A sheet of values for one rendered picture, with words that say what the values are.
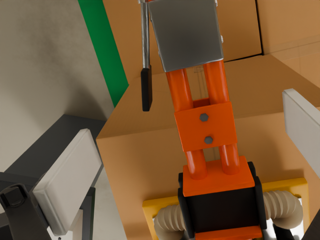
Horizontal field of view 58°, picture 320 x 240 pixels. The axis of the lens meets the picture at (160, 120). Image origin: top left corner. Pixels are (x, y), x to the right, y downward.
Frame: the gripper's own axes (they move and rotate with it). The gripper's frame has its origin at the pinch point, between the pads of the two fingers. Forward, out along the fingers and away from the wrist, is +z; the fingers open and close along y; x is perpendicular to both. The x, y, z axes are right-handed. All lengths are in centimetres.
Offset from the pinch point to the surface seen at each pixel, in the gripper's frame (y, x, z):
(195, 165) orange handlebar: -0.9, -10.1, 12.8
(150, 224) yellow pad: -12.5, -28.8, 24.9
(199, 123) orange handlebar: 0.6, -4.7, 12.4
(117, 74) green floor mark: -38, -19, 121
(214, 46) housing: 3.5, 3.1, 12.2
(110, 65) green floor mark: -40, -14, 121
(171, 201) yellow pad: -7.6, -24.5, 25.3
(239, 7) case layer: 15, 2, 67
